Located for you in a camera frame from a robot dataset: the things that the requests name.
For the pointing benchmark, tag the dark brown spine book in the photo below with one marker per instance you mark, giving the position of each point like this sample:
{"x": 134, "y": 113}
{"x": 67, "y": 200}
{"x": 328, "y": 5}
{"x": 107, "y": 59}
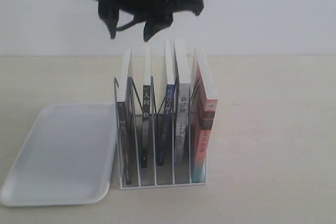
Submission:
{"x": 124, "y": 115}

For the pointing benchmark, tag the blue moon cover book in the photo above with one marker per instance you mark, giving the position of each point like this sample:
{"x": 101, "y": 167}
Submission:
{"x": 166, "y": 101}

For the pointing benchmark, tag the red teal spine book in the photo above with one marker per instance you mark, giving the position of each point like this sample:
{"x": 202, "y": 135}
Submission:
{"x": 203, "y": 108}

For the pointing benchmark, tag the grey white spine book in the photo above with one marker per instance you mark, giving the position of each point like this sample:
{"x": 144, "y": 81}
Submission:
{"x": 183, "y": 99}

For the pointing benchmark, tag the black spine book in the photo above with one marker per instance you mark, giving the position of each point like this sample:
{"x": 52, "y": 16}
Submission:
{"x": 146, "y": 107}

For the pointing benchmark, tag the white plastic tray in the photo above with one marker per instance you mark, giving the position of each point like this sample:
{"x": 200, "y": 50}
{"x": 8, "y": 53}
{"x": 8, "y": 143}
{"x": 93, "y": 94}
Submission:
{"x": 66, "y": 158}

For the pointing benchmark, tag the white wire book rack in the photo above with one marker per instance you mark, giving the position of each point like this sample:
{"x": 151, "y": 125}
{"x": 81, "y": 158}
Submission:
{"x": 154, "y": 176}

